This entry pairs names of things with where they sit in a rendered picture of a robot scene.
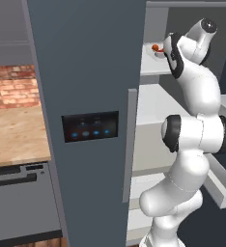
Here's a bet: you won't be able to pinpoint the grey fridge door with display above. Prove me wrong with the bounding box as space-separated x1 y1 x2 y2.
25 0 148 247

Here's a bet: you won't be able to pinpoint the white fridge drawer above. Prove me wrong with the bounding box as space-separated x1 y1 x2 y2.
131 84 196 178

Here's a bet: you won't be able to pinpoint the grey fridge with white interior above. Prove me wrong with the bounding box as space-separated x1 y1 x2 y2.
126 0 226 247

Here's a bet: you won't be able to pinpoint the white fridge shelf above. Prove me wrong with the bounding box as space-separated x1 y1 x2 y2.
139 47 175 77

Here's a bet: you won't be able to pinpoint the grey dishwasher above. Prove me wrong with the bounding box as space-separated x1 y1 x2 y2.
0 161 64 244

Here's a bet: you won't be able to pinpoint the grey fridge door handle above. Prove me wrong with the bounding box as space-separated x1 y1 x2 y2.
122 88 139 204

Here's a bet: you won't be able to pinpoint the dark dishwasher handle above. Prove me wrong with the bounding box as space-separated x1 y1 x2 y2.
0 172 38 188

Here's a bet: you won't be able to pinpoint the grey wall cupboards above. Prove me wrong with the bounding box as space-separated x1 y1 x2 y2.
0 0 35 68

